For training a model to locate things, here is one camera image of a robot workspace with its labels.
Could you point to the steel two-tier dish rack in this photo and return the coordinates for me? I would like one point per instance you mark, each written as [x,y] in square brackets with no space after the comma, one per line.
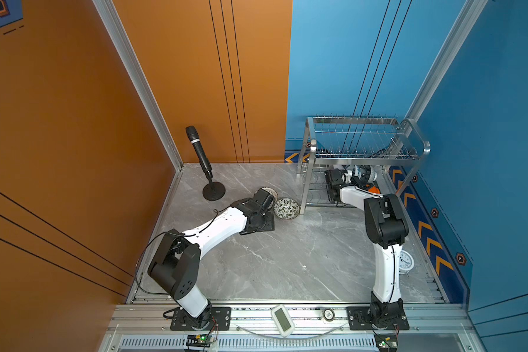
[385,144]

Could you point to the dark flower-shaped bowl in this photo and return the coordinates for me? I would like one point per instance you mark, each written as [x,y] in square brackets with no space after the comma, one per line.
[372,174]

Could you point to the green floral patterned bowl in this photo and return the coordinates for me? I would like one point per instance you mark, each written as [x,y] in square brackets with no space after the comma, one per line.
[287,208]

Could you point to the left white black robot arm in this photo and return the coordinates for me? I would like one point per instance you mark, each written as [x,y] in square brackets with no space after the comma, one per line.
[175,264]

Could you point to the orange bowl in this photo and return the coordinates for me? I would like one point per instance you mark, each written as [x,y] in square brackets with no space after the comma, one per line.
[373,189]

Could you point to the circuit board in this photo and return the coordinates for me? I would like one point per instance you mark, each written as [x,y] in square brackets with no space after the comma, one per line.
[386,343]
[199,342]

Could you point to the lavender bowl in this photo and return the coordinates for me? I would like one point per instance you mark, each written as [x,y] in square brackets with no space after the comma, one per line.
[348,176]

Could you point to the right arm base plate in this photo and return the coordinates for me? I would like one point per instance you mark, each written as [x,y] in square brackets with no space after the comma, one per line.
[361,318]

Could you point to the left circuit board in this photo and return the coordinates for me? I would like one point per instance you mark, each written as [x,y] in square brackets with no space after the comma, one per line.
[199,342]

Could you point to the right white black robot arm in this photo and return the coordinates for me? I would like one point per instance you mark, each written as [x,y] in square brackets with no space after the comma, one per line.
[387,229]

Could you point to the black microphone on stand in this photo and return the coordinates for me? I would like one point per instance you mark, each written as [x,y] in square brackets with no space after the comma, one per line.
[213,191]

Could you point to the right circuit board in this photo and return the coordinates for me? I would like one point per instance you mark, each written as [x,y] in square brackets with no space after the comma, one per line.
[386,343]

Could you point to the small round gauge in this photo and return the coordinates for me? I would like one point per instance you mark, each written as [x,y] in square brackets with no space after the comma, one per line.
[328,315]

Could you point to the white analog alarm clock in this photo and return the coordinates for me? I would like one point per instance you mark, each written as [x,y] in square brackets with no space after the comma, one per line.
[406,263]

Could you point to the white digital timer display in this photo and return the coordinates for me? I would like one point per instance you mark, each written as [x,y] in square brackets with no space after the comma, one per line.
[283,320]

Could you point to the white red patterned bowl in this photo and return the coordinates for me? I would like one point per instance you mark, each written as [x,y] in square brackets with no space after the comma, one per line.
[272,192]

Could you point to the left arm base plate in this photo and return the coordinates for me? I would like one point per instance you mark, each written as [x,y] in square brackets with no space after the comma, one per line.
[220,317]

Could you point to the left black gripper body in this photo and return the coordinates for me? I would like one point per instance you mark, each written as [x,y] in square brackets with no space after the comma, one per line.
[266,222]

